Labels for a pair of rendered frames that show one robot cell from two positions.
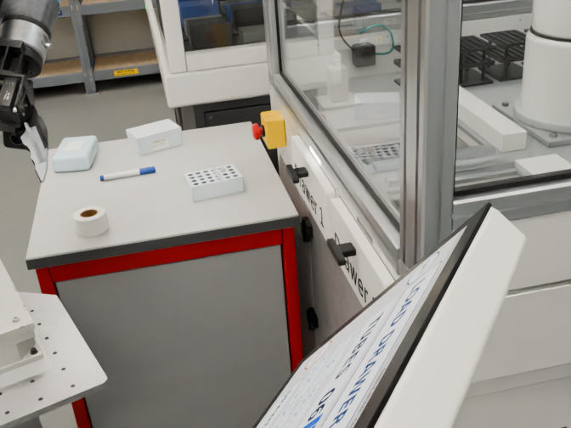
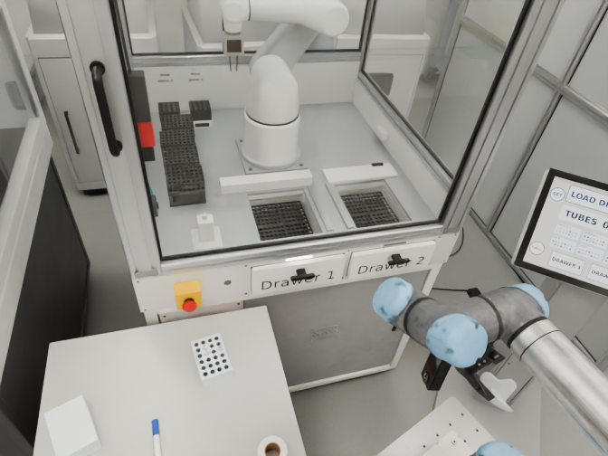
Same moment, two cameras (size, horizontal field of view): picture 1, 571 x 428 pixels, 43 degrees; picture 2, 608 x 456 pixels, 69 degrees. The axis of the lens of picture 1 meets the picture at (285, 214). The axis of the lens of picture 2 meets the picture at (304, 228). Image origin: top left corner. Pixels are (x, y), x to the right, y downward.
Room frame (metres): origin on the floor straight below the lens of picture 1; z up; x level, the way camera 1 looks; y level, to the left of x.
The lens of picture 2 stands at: (1.47, 0.82, 1.89)
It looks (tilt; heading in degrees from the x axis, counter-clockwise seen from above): 43 degrees down; 260
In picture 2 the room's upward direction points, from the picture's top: 7 degrees clockwise
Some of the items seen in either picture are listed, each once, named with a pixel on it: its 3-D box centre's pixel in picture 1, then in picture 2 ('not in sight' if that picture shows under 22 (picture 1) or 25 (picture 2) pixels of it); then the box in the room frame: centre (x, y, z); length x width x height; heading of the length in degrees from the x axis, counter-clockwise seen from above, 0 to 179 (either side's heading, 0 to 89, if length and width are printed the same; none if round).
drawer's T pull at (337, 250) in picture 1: (342, 250); (397, 259); (0.99, -0.09, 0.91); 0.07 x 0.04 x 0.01; 10
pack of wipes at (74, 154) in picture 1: (76, 153); not in sight; (1.80, 0.54, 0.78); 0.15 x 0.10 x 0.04; 1
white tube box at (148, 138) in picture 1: (155, 137); (73, 430); (1.87, 0.34, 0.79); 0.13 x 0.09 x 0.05; 119
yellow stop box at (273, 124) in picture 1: (272, 129); (188, 295); (1.63, 0.02, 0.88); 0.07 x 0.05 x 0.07; 10
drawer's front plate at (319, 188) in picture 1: (312, 185); (298, 274); (1.30, -0.06, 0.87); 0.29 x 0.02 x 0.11; 10
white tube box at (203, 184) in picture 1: (213, 182); (211, 358); (1.56, 0.16, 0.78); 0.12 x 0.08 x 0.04; 108
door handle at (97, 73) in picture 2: not in sight; (107, 115); (1.72, 0.03, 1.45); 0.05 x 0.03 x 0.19; 100
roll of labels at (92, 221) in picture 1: (90, 221); (271, 453); (1.40, 0.42, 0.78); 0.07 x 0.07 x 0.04
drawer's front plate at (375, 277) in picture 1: (359, 264); (391, 260); (0.99, -0.11, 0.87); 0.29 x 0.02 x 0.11; 10
